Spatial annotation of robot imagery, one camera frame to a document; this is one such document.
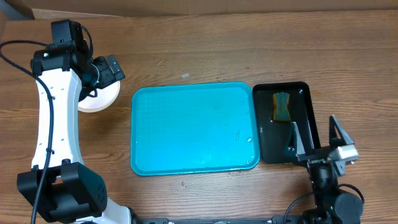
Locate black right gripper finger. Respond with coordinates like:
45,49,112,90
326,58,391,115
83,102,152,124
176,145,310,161
284,122,305,157
329,115,354,147

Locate white plate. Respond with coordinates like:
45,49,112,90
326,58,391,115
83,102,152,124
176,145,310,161
78,81,121,113

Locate green yellow sponge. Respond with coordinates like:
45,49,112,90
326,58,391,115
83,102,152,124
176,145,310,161
272,92,290,122

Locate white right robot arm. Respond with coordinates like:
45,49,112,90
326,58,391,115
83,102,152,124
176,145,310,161
282,115,365,223

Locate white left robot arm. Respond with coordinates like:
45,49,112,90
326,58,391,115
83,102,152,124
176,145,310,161
17,20,139,223

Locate black water tray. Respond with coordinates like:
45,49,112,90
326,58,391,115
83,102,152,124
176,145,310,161
252,82,320,164

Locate blue plastic tray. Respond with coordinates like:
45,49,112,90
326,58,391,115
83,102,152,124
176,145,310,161
130,82,260,176

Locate brown cardboard backdrop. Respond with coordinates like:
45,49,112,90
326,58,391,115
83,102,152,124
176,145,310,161
1,0,397,19

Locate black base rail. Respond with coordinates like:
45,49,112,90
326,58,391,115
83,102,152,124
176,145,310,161
137,215,302,224

